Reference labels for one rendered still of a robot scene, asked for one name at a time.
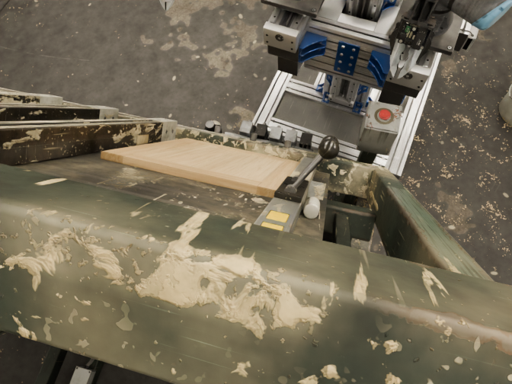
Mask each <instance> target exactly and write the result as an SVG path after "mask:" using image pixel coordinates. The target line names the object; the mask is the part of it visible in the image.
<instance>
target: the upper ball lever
mask: <svg viewBox="0 0 512 384"><path fill-rule="evenodd" d="M339 150H340V148H339V145H338V143H337V142H336V141H335V140H333V139H324V140H322V141H321V142H320V144H319V146H318V153H319V155H320V156H319V157H318V158H317V159H316V160H315V161H314V162H313V163H312V164H311V165H310V166H309V167H308V168H307V169H306V170H305V171H304V173H303V174H302V175H301V176H300V177H299V178H298V179H297V180H296V182H295V183H294V184H289V185H287V186H286V188H285V190H284V191H286V192H290V193H294V194H295V193H296V192H297V187H298V186H299V185H300V184H301V183H302V182H303V181H304V180H305V179H306V178H307V177H308V176H309V174H310V173H311V172H312V171H313V170H314V169H315V168H316V167H317V165H318V164H319V163H320V162H321V161H322V160H323V159H327V160H330V159H333V158H335V157H336V156H337V155H338V153H339Z"/></svg>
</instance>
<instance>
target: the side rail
mask: <svg viewBox="0 0 512 384"><path fill-rule="evenodd" d="M366 199H367V202H368V204H369V206H370V209H372V210H374V211H375V213H376V221H375V224H376V227H377V229H378V232H379V235H380V238H381V240H382V244H383V246H384V249H385V251H386V255H387V256H389V257H393V258H399V259H402V260H406V261H411V262H415V263H419V264H424V265H427V266H431V267H437V268H440V269H444V270H449V271H453V272H457V273H460V274H465V275H469V276H473V277H478V278H482V279H485V280H491V281H493V280H492V279H491V278H490V276H489V275H488V274H487V273H486V272H485V271H484V270H483V269H482V268H481V267H480V266H479V265H478V264H477V263H476V262H475V260H474V259H473V258H472V257H471V256H470V255H469V254H468V253H467V252H466V251H465V250H464V249H463V248H462V246H461V245H460V244H459V243H458V242H457V241H456V240H455V239H454V238H453V237H452V236H451V235H450V234H449V233H448V231H447V230H445V228H444V227H442V225H441V224H439V223H438V221H436V220H435V218H434V217H433V216H432V215H431V214H430V213H429V212H428V211H427V210H426V209H425V208H424V207H423V206H422V205H421V203H420V202H419V201H418V200H417V199H416V198H415V197H414V196H413V195H412V194H411V193H410V192H409V191H408V190H407V188H406V187H405V186H404V185H403V184H402V183H401V182H400V181H399V180H398V179H397V178H396V177H395V176H394V175H393V174H392V172H390V171H383V170H379V169H374V170H373V175H372V178H371V182H370V187H369V190H368V194H367V197H366Z"/></svg>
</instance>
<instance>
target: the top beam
mask: <svg viewBox="0 0 512 384"><path fill-rule="evenodd" d="M0 330H2V331H6V332H9V333H12V334H16V335H19V336H21V337H24V338H28V339H31V340H34V341H38V342H41V343H44V344H48V345H51V346H54V347H58V348H61V349H63V350H67V351H70V352H73V353H76V354H80V355H83V356H86V357H90V358H93V359H96V360H100V361H103V362H105V363H109V364H113V365H115V366H119V367H122V368H125V369H128V370H132V371H135V372H138V373H141V374H145V375H147V376H151V377H155V378H157V379H161V380H164V381H167V382H171V383H174V384H512V286H511V285H507V284H503V283H498V282H494V281H491V280H485V279H482V278H478V277H473V276H469V275H465V274H460V273H457V272H453V271H449V270H444V269H440V268H437V267H431V266H427V265H424V264H419V263H415V262H411V261H406V260H402V259H399V258H393V257H389V256H386V255H383V254H377V253H373V252H370V251H364V250H360V249H357V248H352V247H348V246H345V245H339V244H335V243H332V242H326V241H322V240H319V239H316V238H310V237H306V236H303V235H297V234H294V233H290V232H284V231H281V230H278V229H272V228H268V227H265V226H260V225H255V224H252V223H249V222H243V221H240V220H236V219H230V218H227V217H224V216H217V215H214V214H211V213H205V212H201V211H198V210H192V209H189V208H186V207H182V206H176V205H173V204H170V203H163V202H160V201H157V200H151V199H147V198H144V197H138V196H135V195H131V194H125V193H122V192H119V191H115V190H109V189H106V188H102V187H97V186H93V185H90V184H84V183H81V182H77V181H71V180H68V179H65V178H58V177H55V176H52V175H48V174H42V173H39V172H35V171H30V170H27V169H23V168H17V167H14V166H10V165H4V164H1V163H0Z"/></svg>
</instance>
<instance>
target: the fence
mask: <svg viewBox="0 0 512 384"><path fill-rule="evenodd" d="M312 160H313V158H307V157H304V158H303V160H302V161H301V162H300V163H299V164H298V166H297V167H296V169H295V170H294V171H293V173H292V174H291V175H290V177H294V176H295V175H299V174H300V173H301V172H302V171H303V170H304V169H305V168H306V166H307V165H308V164H309V163H310V162H311V161H312ZM316 168H317V167H316ZM316 168H315V169H314V170H313V171H312V172H311V173H310V174H309V176H308V177H307V178H306V179H305V180H307V181H309V184H310V182H311V181H312V179H313V177H314V175H315V171H316ZM309 184H308V187H307V188H306V192H305V193H304V196H303V198H302V201H301V203H297V202H293V201H289V200H283V199H280V198H276V197H274V198H273V199H272V201H271V202H270V203H269V204H268V205H267V207H266V208H265V209H264V211H263V212H262V214H261V215H260V216H259V217H258V219H257V220H256V221H255V223H254V224H255V225H260V226H261V224H262V223H263V222H267V223H270V224H274V225H278V226H282V227H283V231H284V232H290V233H293V231H294V229H295V227H296V223H297V221H298V218H299V214H300V213H301V210H302V207H303V204H304V202H305V199H306V196H307V193H308V189H309ZM270 211H275V212H278V213H285V214H288V215H289V218H288V220H287V221H286V222H281V221H276V220H273V219H268V218H267V216H268V214H269V213H270Z"/></svg>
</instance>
